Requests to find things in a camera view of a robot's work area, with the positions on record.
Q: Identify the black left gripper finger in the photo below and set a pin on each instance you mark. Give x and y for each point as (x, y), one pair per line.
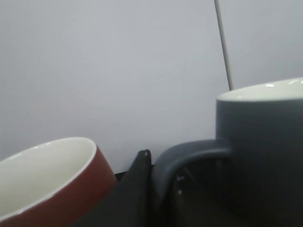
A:
(127, 204)

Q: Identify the grey ceramic mug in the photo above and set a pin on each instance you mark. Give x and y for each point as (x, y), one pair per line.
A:
(249, 175)

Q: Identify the red-brown ceramic mug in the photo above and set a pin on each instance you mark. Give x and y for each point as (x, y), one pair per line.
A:
(53, 184)

